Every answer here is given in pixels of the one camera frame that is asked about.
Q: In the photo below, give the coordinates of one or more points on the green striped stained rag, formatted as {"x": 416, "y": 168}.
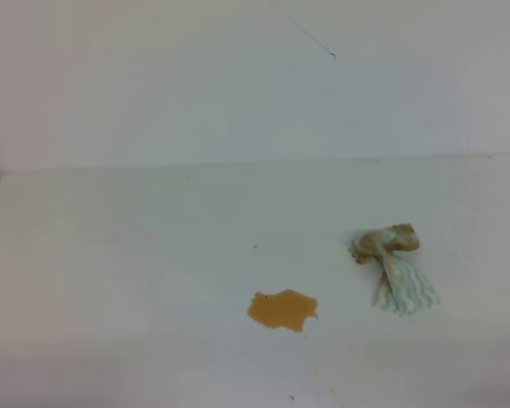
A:
{"x": 402, "y": 288}

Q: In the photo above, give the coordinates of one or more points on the brown coffee puddle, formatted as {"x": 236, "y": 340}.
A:
{"x": 288, "y": 309}

